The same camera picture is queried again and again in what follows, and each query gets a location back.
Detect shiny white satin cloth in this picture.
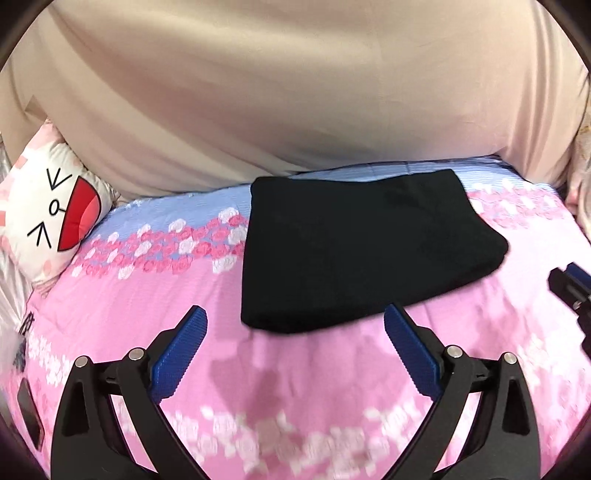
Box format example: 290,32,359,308
0,134,35,361

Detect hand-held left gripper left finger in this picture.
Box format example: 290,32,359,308
51,305,209,480

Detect beige curtain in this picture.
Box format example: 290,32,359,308
0,0,591,205

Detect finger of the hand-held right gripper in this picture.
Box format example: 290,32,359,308
547,261,591,325

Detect pink floral bed sheet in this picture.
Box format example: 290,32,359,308
9,156,588,480

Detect black phone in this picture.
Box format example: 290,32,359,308
17,377,46,450

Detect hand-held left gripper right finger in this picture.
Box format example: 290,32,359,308
383,302,542,480

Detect white cartoon face pillow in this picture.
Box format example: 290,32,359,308
0,117,122,289

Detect black pants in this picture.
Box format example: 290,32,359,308
240,168,509,335

